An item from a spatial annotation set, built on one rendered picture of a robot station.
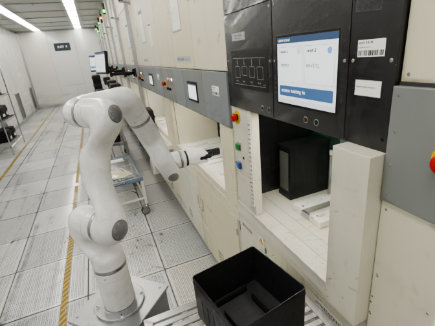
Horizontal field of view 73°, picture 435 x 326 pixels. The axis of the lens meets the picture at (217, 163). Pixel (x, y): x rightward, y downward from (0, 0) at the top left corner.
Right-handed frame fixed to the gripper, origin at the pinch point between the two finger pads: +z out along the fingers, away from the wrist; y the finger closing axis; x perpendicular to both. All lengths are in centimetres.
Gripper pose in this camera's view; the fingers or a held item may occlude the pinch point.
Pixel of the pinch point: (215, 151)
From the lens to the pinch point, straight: 144.1
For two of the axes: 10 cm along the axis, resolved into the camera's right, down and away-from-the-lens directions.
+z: 9.2, -2.2, 3.3
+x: -0.9, -9.3, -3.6
